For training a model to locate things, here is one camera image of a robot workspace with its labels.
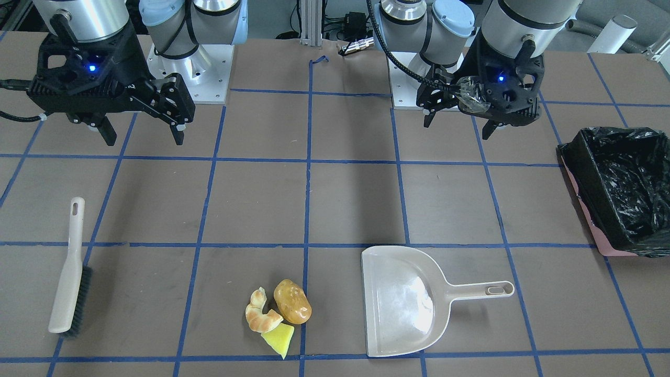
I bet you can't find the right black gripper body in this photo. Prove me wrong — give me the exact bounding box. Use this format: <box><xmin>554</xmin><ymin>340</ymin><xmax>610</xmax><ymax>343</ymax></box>
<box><xmin>27</xmin><ymin>32</ymin><xmax>195</xmax><ymax>132</ymax></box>

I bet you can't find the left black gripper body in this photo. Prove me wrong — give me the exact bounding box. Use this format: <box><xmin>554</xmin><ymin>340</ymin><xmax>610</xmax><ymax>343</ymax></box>
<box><xmin>416</xmin><ymin>40</ymin><xmax>545</xmax><ymax>126</ymax></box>

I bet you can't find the beige hand brush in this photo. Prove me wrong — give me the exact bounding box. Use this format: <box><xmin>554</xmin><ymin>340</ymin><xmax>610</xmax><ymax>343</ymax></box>
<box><xmin>48</xmin><ymin>196</ymin><xmax>93</xmax><ymax>337</ymax></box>

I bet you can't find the beige plastic dustpan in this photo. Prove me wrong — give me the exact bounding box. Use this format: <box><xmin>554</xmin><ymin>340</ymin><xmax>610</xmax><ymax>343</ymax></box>
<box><xmin>361</xmin><ymin>246</ymin><xmax>515</xmax><ymax>358</ymax></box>

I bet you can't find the yellow toy cheese wedge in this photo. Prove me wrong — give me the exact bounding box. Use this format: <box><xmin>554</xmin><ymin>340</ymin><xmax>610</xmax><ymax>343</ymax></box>
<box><xmin>261</xmin><ymin>323</ymin><xmax>295</xmax><ymax>360</ymax></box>

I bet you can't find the toy croissant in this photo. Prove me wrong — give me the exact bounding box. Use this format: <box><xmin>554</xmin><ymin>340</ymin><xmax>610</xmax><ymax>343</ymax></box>
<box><xmin>244</xmin><ymin>287</ymin><xmax>283</xmax><ymax>334</ymax></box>

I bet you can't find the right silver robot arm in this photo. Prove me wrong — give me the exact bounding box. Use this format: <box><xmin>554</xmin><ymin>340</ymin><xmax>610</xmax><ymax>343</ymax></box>
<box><xmin>2</xmin><ymin>1</ymin><xmax>248</xmax><ymax>146</ymax></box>

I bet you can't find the pink bin with black bag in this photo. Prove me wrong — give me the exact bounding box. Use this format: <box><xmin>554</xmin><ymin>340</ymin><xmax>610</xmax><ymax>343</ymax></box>
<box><xmin>557</xmin><ymin>127</ymin><xmax>669</xmax><ymax>258</ymax></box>

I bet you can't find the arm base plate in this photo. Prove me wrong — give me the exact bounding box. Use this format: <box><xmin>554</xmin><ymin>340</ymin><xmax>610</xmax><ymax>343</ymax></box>
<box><xmin>387</xmin><ymin>52</ymin><xmax>428</xmax><ymax>110</ymax></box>
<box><xmin>148</xmin><ymin>45</ymin><xmax>235</xmax><ymax>105</ymax></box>

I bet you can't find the silver cable connector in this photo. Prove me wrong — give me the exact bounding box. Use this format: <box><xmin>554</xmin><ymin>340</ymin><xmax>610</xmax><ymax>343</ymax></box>
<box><xmin>338</xmin><ymin>37</ymin><xmax>375</xmax><ymax>57</ymax></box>

